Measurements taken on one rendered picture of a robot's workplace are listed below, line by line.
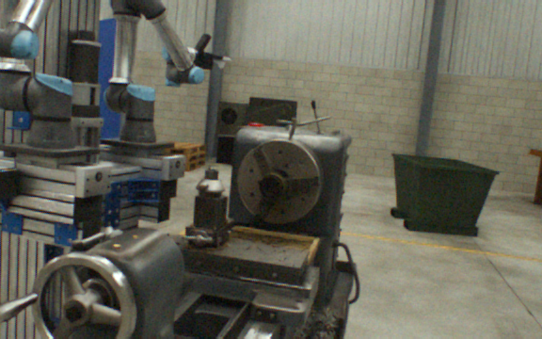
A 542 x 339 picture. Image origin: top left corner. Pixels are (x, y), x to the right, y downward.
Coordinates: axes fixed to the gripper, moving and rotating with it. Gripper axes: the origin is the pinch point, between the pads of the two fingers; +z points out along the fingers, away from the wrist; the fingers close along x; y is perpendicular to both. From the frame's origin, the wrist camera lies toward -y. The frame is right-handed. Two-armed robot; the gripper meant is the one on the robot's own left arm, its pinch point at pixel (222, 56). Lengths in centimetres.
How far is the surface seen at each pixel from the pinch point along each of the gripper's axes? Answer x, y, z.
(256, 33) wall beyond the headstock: -656, -54, 706
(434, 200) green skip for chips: -27, 120, 402
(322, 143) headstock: 81, 24, -15
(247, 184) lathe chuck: 70, 43, -41
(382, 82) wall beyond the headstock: -381, -1, 849
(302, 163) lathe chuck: 86, 31, -31
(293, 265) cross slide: 126, 44, -81
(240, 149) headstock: 54, 34, -32
